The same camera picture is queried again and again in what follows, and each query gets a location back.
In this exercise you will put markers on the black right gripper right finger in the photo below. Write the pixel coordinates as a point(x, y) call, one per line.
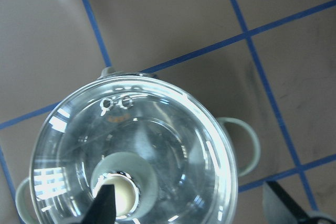
point(279, 207)

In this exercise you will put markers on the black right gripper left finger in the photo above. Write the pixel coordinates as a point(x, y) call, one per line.
point(103, 208)

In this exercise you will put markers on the glass pot lid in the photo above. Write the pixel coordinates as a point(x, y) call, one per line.
point(134, 153)

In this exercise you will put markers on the pale green cooking pot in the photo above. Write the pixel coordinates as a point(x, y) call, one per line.
point(244, 145)

